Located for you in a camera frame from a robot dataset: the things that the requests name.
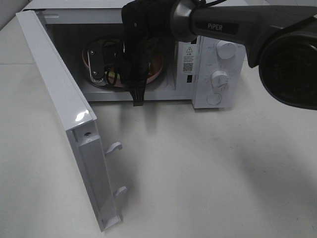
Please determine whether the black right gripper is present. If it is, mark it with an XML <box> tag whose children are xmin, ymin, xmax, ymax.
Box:
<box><xmin>115</xmin><ymin>0</ymin><xmax>176</xmax><ymax>106</ymax></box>

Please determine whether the pink round plate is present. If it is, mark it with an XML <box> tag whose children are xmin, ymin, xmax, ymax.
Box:
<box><xmin>81</xmin><ymin>37</ymin><xmax>165</xmax><ymax>89</ymax></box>

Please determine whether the round white door button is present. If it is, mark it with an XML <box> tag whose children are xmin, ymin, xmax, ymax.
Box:
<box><xmin>207</xmin><ymin>93</ymin><xmax>222</xmax><ymax>105</ymax></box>

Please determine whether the white microwave door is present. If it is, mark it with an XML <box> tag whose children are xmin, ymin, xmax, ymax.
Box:
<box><xmin>16</xmin><ymin>10</ymin><xmax>127</xmax><ymax>231</ymax></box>

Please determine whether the white bread sandwich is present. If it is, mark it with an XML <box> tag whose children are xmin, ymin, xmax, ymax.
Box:
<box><xmin>108</xmin><ymin>53</ymin><xmax>163</xmax><ymax>88</ymax></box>

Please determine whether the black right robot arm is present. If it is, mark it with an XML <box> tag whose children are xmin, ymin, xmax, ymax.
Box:
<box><xmin>116</xmin><ymin>0</ymin><xmax>317</xmax><ymax>110</ymax></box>

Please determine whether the white warning label sticker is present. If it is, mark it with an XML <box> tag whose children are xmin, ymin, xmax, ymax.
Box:
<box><xmin>181</xmin><ymin>44</ymin><xmax>197</xmax><ymax>74</ymax></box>

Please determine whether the white microwave oven body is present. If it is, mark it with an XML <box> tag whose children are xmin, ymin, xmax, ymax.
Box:
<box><xmin>21</xmin><ymin>0</ymin><xmax>256</xmax><ymax>110</ymax></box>

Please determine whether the white lower microwave knob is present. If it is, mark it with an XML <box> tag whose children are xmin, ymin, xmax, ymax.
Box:
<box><xmin>211</xmin><ymin>70</ymin><xmax>229</xmax><ymax>88</ymax></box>

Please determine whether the white microwave knob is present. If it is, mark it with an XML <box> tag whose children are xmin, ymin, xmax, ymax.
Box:
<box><xmin>216</xmin><ymin>41</ymin><xmax>237</xmax><ymax>60</ymax></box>
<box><xmin>211</xmin><ymin>70</ymin><xmax>229</xmax><ymax>88</ymax></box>

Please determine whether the white upper microwave knob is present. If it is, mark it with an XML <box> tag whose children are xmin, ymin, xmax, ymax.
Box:
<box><xmin>216</xmin><ymin>41</ymin><xmax>237</xmax><ymax>60</ymax></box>

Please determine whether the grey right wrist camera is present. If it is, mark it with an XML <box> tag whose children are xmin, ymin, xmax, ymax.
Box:
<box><xmin>87</xmin><ymin>42</ymin><xmax>105</xmax><ymax>86</ymax></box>

